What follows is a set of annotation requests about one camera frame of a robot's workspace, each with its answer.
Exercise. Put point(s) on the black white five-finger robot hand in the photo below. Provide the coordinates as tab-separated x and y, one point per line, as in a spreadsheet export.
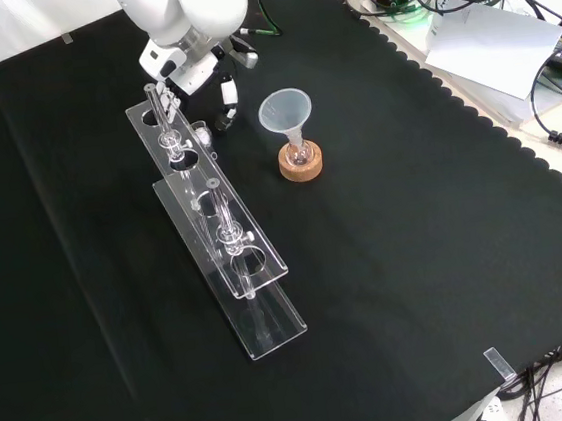
193	74

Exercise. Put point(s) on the clear glass weighing funnel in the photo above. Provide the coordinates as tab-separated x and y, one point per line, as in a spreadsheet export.
201	136

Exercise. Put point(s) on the translucent plastic funnel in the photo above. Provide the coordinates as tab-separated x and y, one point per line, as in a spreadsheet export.
284	107

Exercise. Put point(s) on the clear acrylic funnel stand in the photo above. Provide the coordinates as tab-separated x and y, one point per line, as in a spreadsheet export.
245	254

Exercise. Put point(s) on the grey tape piece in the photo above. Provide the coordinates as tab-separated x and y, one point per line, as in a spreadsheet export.
67	39

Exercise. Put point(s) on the clear round-bottom flask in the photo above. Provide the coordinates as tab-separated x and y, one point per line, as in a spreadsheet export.
299	155

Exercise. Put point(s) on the black bench cloth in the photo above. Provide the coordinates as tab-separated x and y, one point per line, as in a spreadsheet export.
392	259

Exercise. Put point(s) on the white paper sheet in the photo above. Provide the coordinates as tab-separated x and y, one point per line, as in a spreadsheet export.
484	43

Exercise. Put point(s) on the pale board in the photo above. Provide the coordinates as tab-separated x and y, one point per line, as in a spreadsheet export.
516	105

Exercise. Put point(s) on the clear tape strip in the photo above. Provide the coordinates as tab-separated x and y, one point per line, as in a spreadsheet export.
499	364

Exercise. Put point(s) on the white power strip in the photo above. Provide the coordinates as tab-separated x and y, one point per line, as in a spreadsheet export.
492	412

